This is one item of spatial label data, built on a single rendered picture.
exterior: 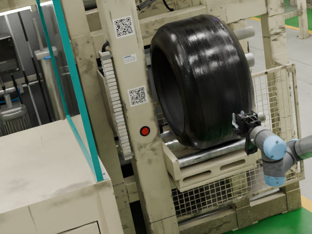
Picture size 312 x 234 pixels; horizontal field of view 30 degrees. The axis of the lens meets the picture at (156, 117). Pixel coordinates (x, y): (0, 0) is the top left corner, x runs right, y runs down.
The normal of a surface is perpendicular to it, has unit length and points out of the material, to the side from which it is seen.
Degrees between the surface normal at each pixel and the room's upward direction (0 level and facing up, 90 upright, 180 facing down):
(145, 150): 90
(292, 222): 0
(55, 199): 90
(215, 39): 37
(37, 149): 0
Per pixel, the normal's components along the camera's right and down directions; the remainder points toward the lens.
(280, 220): -0.18, -0.90
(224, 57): 0.14, -0.26
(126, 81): 0.30, 0.33
